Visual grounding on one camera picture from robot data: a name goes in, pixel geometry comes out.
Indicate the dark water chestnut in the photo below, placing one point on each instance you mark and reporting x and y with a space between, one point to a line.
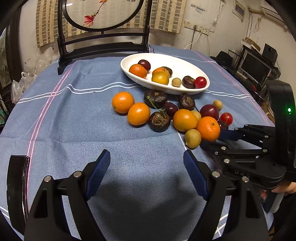
186 102

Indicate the orange tangerine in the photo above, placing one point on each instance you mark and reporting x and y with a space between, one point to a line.
138 70

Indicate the white oval plate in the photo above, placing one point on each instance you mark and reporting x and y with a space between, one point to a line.
173 67

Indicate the yellow-green round fruit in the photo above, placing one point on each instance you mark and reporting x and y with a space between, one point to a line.
160 78

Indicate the round embroidered screen stand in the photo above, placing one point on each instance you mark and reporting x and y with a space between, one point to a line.
65 57

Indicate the red cherry tomato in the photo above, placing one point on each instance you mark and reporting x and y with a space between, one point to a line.
200 82

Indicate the blue striped tablecloth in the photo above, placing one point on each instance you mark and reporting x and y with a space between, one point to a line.
65 121

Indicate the right hand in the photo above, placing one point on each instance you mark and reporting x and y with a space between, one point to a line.
285 187

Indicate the orange round fruit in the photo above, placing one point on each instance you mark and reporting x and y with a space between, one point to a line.
122 102
138 114

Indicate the dark red plum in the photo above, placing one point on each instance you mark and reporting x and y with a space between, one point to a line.
145 64

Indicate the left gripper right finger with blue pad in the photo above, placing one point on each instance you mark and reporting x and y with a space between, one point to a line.
197 172

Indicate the orange mandarin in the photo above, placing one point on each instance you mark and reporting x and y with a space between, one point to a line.
209 129

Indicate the small tan longan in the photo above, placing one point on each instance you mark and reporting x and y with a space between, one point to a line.
176 82

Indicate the striped curtain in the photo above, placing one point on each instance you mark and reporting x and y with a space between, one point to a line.
165 16

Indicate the black hat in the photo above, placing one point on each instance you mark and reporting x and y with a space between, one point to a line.
223 59

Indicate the computer monitor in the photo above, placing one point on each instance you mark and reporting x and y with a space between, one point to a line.
254 68

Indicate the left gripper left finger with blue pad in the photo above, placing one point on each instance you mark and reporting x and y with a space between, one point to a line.
96 172

